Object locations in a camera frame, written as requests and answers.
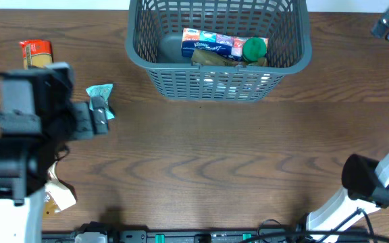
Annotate teal snack packet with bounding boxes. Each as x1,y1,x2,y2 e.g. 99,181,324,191
86,84,115,119

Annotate gold foil snack bag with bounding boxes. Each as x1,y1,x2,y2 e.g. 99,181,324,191
191,49,268,67

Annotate green lid jar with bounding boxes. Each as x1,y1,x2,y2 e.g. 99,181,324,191
242,37,268,62

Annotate colourful tissue pack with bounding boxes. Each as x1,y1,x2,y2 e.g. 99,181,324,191
181,28,252,61

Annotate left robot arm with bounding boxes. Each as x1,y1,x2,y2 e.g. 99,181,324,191
0,62,109,242

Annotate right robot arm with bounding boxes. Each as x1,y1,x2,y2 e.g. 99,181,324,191
297,153,389,242

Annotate white tan pouch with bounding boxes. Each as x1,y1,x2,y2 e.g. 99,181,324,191
43,162,76,218

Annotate spaghetti pasta packet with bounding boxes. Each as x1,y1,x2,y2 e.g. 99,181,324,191
19,39,53,70

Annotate grey plastic basket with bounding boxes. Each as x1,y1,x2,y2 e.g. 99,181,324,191
126,0,312,101

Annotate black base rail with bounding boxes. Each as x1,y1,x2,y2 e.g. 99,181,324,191
42,221,369,243

